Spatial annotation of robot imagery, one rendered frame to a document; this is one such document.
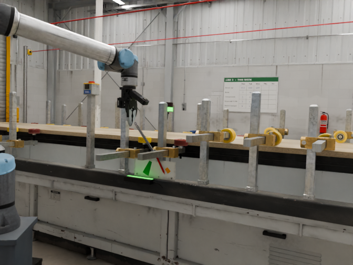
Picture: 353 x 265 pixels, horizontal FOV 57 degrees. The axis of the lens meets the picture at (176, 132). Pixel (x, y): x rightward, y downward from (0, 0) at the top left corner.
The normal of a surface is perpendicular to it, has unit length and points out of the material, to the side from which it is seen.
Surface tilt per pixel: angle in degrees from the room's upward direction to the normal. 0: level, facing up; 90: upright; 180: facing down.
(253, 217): 90
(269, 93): 90
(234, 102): 90
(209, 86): 90
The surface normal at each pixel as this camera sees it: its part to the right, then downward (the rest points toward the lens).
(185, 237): -0.45, 0.05
